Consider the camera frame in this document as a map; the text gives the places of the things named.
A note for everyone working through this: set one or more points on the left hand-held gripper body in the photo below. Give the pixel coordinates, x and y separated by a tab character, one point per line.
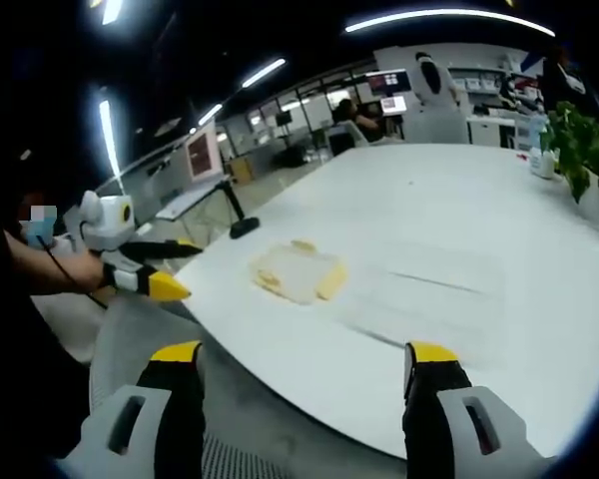
105	222

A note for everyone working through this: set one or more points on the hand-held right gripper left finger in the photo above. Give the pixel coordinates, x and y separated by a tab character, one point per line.
179	409

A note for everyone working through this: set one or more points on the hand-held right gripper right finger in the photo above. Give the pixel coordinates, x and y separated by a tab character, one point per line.
429	409

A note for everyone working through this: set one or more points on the clear plastic bag yellow items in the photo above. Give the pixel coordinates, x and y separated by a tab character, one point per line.
269	277

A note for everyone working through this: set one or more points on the pale yellow plastic buckle part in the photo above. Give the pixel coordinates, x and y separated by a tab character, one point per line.
332	282

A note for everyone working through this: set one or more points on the grey mesh chair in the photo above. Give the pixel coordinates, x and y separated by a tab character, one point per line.
145	327

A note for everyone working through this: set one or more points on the white side desk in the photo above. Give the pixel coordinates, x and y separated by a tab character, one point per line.
187	202

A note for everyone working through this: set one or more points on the blue face mask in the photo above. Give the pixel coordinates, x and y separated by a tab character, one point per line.
36	233

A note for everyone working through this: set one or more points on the ceiling light strip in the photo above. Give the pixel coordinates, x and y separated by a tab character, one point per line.
109	135
209	115
111	11
263	73

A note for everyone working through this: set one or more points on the black desk stand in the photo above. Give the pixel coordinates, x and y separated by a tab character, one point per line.
243	227

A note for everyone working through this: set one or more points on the monitor with pink screen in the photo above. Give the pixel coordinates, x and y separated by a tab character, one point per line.
203	153

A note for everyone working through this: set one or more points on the cardboard box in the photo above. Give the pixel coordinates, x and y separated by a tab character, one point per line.
241	169

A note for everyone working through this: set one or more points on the person in dark clothing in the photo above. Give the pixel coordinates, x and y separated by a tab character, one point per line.
15	359

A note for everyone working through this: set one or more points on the white planter box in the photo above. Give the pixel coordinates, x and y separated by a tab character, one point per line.
596	204

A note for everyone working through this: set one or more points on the white plastic bottle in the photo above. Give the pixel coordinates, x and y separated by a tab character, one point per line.
543	160

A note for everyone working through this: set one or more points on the small lit monitor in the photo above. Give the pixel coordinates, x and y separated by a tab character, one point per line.
393	106

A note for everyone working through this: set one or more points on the green potted plant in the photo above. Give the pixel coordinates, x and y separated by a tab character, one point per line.
581	140

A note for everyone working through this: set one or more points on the long ceiling light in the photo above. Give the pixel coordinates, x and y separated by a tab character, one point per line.
449	17

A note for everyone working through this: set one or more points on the wall screen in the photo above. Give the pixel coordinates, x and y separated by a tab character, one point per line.
389	82

